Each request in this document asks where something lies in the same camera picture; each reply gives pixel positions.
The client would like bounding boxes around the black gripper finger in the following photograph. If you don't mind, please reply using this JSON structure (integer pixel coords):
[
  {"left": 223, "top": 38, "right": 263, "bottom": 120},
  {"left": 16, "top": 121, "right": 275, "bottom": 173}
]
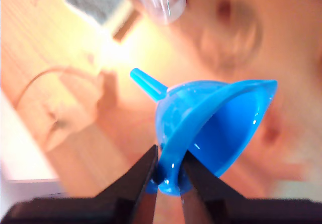
[
  {"left": 180, "top": 150, "right": 246, "bottom": 224},
  {"left": 97, "top": 144, "right": 159, "bottom": 224}
]

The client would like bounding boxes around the blue plastic funnel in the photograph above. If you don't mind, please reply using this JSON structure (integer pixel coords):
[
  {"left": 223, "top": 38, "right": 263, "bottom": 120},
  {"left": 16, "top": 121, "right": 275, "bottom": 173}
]
[{"left": 129, "top": 67, "right": 278, "bottom": 197}]

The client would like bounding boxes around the yellow sponge with green pad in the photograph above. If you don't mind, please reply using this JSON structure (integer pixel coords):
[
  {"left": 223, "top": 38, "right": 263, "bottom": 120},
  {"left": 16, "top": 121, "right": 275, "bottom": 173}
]
[{"left": 64, "top": 0, "right": 141, "bottom": 43}]

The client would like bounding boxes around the white Google bottle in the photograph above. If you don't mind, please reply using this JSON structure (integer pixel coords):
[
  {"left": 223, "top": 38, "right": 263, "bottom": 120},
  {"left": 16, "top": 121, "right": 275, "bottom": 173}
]
[{"left": 0, "top": 90, "right": 61, "bottom": 182}]

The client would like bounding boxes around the white cable with plug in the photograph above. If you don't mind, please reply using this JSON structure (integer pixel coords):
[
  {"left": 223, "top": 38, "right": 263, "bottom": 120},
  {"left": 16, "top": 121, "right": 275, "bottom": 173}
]
[{"left": 14, "top": 66, "right": 106, "bottom": 152}]

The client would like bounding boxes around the clear glass cup with handle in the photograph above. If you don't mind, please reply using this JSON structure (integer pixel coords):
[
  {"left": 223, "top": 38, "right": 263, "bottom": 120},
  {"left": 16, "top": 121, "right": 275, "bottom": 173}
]
[{"left": 124, "top": 0, "right": 187, "bottom": 25}]

